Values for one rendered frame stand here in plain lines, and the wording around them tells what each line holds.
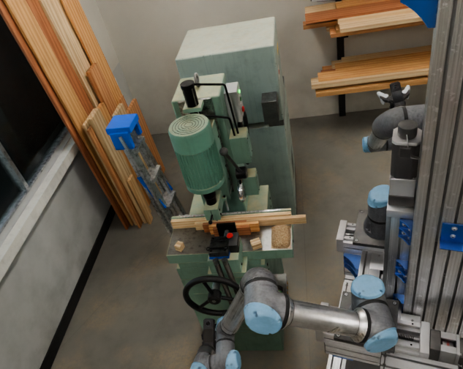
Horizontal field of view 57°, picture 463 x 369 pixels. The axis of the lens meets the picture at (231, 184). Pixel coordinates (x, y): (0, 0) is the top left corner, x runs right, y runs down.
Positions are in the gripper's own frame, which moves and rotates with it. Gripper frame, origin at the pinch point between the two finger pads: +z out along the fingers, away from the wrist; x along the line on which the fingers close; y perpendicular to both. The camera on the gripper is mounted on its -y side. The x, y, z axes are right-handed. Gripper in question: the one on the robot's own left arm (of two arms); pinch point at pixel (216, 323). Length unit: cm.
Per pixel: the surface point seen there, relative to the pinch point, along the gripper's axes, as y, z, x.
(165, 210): -32, 96, -52
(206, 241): -33.5, 16.5, -4.2
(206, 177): -68, -1, 5
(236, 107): -95, 23, 17
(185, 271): -18.8, 16.5, -17.0
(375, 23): -143, 170, 102
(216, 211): -49, 12, 4
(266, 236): -34.0, 17.4, 24.8
